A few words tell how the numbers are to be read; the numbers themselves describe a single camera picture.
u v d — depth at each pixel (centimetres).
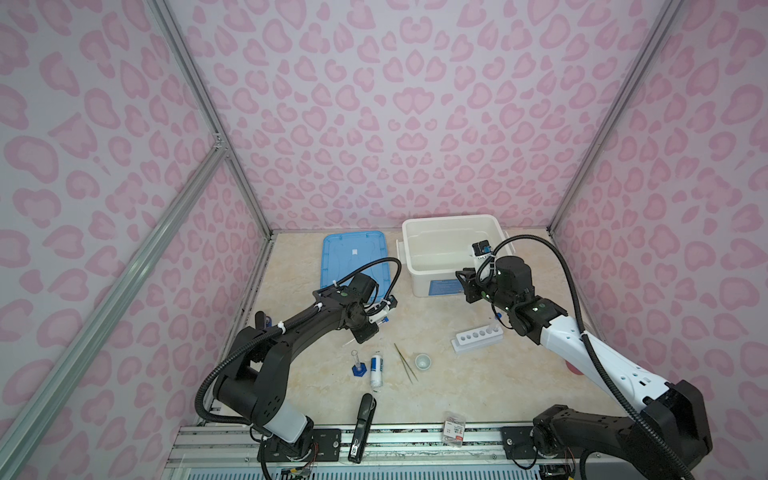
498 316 69
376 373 84
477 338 86
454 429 74
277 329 48
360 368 85
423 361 86
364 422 74
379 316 78
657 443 37
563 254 117
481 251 68
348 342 86
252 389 44
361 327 76
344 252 114
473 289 70
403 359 87
